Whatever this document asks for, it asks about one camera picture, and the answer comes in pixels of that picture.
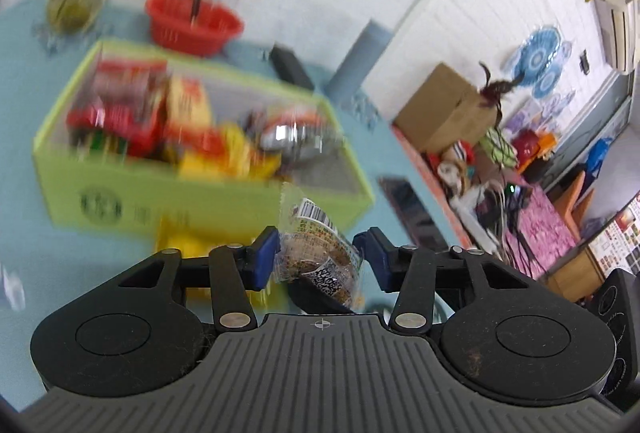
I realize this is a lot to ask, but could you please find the clear oat bar packet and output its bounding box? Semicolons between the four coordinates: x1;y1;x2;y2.
274;182;362;312

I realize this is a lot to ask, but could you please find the red rice cracker packet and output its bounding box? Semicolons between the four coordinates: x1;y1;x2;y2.
65;58;169;158

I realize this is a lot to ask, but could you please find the yellow pastry snack packet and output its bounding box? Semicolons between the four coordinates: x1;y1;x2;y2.
154;215;272;309

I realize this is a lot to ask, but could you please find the black smartphone clear case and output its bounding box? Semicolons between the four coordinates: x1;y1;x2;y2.
378;176;449;252

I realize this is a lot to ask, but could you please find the yellow chips packet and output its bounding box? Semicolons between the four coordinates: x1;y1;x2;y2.
177;122;282;180

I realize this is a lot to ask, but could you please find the pink patterned box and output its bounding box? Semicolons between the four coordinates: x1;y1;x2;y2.
506;186;578;279

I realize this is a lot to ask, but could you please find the silver snack packet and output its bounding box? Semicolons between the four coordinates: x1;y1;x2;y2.
245;104;344;163

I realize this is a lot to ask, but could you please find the green cardboard box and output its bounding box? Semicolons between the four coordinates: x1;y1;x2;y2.
32;40;374;238

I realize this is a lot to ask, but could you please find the brown cardboard box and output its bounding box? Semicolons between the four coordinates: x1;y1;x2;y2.
394;62;498;153

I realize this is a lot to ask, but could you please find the grey cylinder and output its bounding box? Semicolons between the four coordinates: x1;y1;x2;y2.
324;19;393;104

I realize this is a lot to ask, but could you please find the small black box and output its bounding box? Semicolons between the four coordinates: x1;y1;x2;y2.
269;45;314;92

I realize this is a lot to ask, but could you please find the red plastic basket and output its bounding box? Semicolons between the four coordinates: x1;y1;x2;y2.
144;0;244;57

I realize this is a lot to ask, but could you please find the white air conditioner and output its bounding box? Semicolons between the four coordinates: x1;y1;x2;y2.
594;0;639;75

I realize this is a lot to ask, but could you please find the blue wall plate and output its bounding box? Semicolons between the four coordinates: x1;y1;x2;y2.
502;26;573;100

